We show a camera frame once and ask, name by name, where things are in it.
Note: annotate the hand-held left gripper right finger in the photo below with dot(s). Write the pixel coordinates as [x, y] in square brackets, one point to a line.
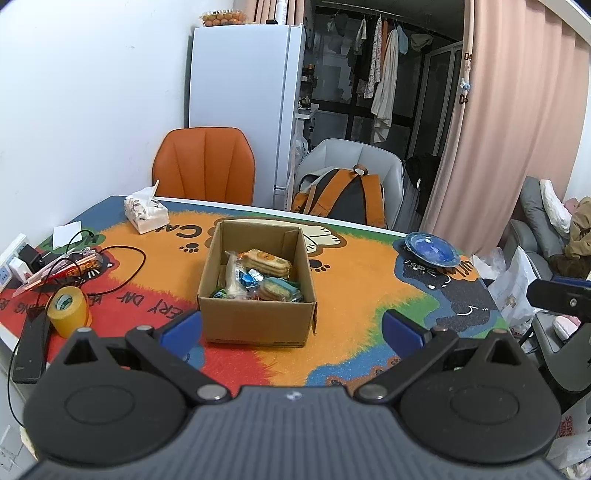
[404, 332]

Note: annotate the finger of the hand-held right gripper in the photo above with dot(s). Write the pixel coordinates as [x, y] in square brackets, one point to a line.
[561, 297]

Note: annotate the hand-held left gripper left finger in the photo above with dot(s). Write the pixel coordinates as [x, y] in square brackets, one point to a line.
[182, 334]

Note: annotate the green candy packet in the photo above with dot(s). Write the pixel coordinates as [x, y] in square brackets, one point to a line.
[219, 292]

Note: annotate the long white biscuit packet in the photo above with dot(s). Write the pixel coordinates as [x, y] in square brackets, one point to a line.
[233, 277]

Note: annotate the brown cardboard box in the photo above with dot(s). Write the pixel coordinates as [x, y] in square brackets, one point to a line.
[258, 323]

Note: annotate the blue candy wrapper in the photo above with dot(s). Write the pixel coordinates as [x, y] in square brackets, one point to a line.
[251, 278]

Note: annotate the teal cracker packet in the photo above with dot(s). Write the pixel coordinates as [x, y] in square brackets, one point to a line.
[279, 290]

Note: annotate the orange cake packet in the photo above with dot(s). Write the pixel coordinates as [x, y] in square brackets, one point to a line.
[268, 263]

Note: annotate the white plastic bag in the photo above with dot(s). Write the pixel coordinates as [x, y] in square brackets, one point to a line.
[512, 286]

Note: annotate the colourful printed table mat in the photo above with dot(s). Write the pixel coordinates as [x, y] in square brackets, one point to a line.
[360, 286]

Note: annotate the grey sofa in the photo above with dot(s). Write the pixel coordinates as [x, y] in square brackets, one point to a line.
[540, 217]

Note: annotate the blue plate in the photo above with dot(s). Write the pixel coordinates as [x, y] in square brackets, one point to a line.
[431, 249]

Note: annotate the yellow tape roll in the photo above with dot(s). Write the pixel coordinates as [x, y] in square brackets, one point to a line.
[69, 314]

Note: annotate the printed tissue pack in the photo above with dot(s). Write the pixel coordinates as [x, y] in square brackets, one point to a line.
[145, 212]

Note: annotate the red snack bag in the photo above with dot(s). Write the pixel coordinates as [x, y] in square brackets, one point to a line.
[69, 270]

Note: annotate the orange and black backpack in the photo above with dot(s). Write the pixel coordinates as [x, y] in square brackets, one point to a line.
[346, 198]

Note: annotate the white paper sheet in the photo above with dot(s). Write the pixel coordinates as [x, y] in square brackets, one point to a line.
[67, 234]

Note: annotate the black flat device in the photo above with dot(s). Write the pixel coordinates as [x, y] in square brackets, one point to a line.
[30, 350]

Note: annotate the black charger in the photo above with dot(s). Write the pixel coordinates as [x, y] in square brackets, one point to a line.
[32, 258]

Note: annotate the orange chair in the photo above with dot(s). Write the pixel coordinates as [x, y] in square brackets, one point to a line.
[203, 161]

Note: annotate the grey chair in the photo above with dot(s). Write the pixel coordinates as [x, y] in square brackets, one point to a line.
[346, 154]

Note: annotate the white power strip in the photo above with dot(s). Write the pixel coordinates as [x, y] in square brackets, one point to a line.
[9, 263]

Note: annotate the blue curtain clip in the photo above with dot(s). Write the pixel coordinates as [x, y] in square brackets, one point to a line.
[465, 90]

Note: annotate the white counter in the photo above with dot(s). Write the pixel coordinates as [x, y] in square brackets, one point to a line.
[307, 111]

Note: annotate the white hanging garment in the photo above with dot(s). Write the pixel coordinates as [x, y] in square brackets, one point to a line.
[385, 87]

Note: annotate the white fridge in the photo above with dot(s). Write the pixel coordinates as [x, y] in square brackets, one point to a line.
[240, 83]

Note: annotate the floral hanging garment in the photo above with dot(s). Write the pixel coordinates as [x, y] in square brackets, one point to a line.
[373, 60]

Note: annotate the pink curtain behind fridge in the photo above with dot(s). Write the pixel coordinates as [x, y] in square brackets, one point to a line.
[268, 11]

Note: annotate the white bottle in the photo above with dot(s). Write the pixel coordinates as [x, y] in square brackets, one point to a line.
[280, 13]

